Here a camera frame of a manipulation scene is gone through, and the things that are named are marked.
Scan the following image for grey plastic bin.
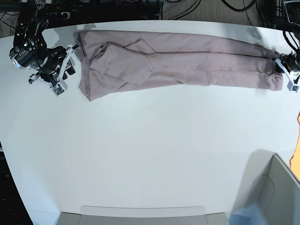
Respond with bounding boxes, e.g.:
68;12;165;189
248;154;300;225

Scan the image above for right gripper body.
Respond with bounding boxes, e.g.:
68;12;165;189
36;46;67;76

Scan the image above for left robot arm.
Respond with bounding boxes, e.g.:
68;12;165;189
279;0;300;73

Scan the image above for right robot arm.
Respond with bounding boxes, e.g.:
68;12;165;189
9;0;67;79

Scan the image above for mauve T-shirt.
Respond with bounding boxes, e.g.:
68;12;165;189
78;30;283;101

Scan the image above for orange object at edge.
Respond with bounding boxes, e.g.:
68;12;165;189
289;114;300;180

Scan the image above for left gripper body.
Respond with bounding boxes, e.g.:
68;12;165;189
280;53;300;73

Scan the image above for blue translucent object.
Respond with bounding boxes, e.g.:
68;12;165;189
227;203;268;225

